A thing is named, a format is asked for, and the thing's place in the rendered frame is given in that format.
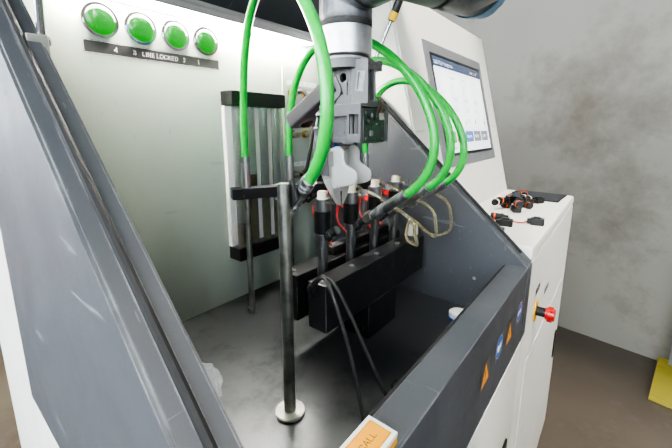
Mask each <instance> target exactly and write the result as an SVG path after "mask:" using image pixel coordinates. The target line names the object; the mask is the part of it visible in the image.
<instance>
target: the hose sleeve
mask: <svg viewBox="0 0 672 448"><path fill-rule="evenodd" d="M305 175H306V173H305V174H304V175H303V176H302V178H301V179H300V180H299V182H298V184H297V186H296V190H297V194H298V198H299V201H298V203H297V204H296V206H295V207H294V209H293V210H291V212H296V211H297V210H298V209H299V208H300V206H301V205H302V204H303V202H304V200H305V199H306V197H307V196H308V195H309V193H311V191H312V190H313V188H314V186H315V185H316V183H317V180H316V182H315V183H314V184H308V183H307V182H306V181H305V179H304V177H305Z"/></svg>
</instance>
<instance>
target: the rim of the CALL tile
mask: <svg viewBox="0 0 672 448"><path fill-rule="evenodd" d="M369 420H372V421H373V422H375V423H377V424H378V425H380V426H382V427H383V428H385V429H387V430H388V431H390V432H391V434H390V436H389V437H388V438H387V440H386V441H385V442H384V443H383V445H382V446H381V447H380V448H389V447H390V446H391V444H392V443H393V442H394V440H395V439H396V438H397V436H398V432H396V431H395V430H393V429H391V428H390V427H388V426H386V425H385V424H383V423H381V422H380V421H378V420H376V419H375V418H373V417H371V416H370V415H368V416H367V418H366V419H365V420H364V421H363V422H362V423H361V424H360V425H359V426H358V428H357V429H356V430H355V431H354V432H353V433H352V434H351V435H350V437H349V438H348V439H347V440H346V441H345V442H344V443H343V444H342V445H341V447H340V448H345V447H346V446H347V445H348V444H349V443H350V442H351V441H352V439H353V438H354V437H355V436H356V435H357V434H358V433H359V431H360V430H361V429H362V428H363V427H364V426H365V425H366V423H367V422H368V421H369Z"/></svg>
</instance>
